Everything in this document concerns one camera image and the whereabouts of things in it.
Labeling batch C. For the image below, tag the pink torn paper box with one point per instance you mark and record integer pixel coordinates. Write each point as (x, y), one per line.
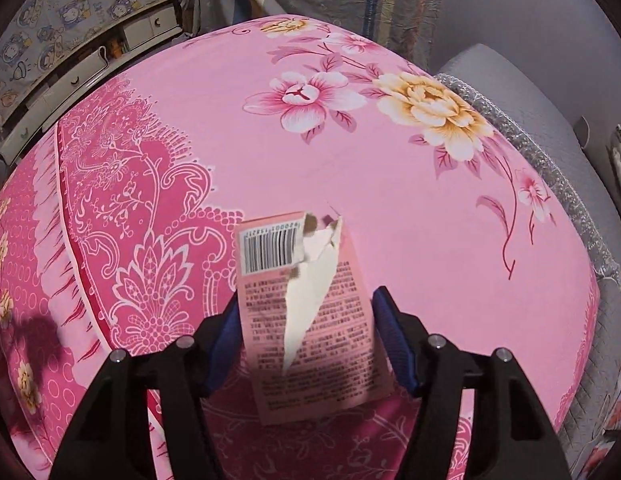
(307, 323)

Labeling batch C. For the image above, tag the pink floral table cover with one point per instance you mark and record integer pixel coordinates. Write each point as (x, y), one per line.
(116, 229)

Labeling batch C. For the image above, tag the grey bolster pillow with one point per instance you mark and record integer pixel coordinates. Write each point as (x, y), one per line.
(590, 142)

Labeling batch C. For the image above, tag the grey quilted sofa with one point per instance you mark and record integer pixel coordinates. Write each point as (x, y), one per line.
(527, 118)

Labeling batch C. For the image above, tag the white drawer cabinet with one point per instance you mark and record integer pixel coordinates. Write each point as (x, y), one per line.
(97, 59)

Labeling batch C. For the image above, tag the cartoon print cloth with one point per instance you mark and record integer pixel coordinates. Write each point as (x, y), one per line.
(44, 32)

